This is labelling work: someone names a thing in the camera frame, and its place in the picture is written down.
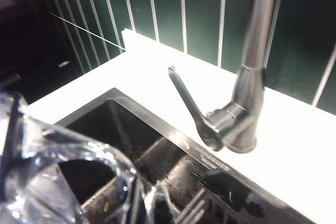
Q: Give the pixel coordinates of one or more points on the grey metal faucet spout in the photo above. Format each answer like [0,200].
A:
[256,51]

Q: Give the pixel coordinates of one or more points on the black kitchen sink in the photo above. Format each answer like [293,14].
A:
[168,155]

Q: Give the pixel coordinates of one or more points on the black slatted drain rack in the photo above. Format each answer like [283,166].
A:
[191,205]

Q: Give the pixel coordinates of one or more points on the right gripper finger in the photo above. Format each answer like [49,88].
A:
[168,208]

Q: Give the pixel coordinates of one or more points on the clear glass mug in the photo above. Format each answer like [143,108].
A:
[65,161]

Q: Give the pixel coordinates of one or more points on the grey metal faucet lever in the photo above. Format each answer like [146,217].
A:
[183,95]

